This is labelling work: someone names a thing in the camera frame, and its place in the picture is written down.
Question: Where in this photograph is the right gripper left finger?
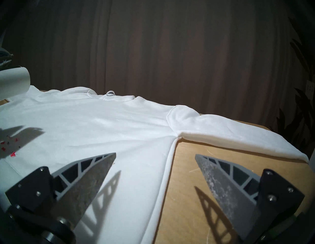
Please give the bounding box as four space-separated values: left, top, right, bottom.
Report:
5 152 116 231

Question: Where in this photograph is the tall dark leafy plant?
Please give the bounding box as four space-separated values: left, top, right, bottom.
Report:
269 17 315 158

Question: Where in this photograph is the brown pleated curtain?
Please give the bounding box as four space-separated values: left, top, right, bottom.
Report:
0 0 315 128

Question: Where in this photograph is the white hooded sweatshirt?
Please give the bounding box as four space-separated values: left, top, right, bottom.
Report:
0 85 309 244

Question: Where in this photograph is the green handled lint roller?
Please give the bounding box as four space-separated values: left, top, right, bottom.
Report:
0 55 31 101

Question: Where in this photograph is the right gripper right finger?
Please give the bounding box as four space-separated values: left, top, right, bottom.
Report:
195 154 305 244

